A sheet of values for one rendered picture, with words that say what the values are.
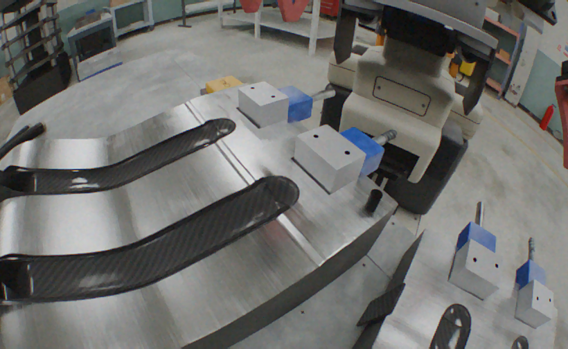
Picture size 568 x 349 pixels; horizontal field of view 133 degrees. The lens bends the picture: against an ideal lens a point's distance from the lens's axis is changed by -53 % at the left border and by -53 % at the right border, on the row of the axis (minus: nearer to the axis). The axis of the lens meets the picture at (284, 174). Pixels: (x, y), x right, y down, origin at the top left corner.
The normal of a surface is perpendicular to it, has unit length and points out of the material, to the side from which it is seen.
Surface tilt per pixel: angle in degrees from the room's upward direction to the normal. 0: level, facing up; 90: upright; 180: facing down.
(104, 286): 26
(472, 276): 90
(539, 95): 90
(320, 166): 90
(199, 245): 8
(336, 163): 0
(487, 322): 0
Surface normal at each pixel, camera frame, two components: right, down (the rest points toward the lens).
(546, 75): -0.77, 0.42
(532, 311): -0.60, 0.55
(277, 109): 0.58, 0.59
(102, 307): 0.39, -0.80
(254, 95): 0.05, -0.71
